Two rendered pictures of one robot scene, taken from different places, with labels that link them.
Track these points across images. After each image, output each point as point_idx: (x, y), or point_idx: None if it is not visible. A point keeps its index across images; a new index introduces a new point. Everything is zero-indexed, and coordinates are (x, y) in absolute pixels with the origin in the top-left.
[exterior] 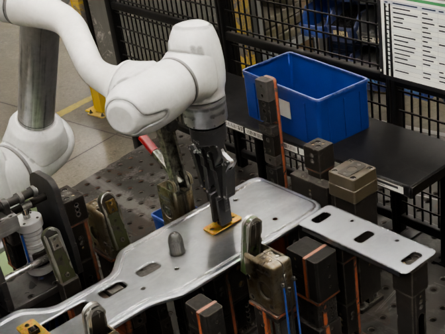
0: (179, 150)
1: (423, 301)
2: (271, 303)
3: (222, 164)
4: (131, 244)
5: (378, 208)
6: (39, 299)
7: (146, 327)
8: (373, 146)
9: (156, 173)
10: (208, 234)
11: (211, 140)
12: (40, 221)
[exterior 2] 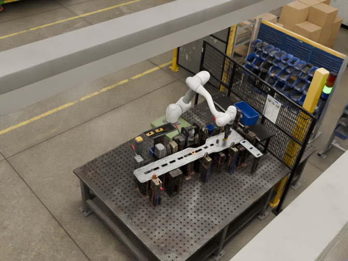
0: None
1: (258, 161)
2: (232, 156)
3: (230, 130)
4: (208, 138)
5: None
6: (190, 145)
7: None
8: (256, 128)
9: (203, 112)
10: (222, 140)
11: (229, 126)
12: (194, 131)
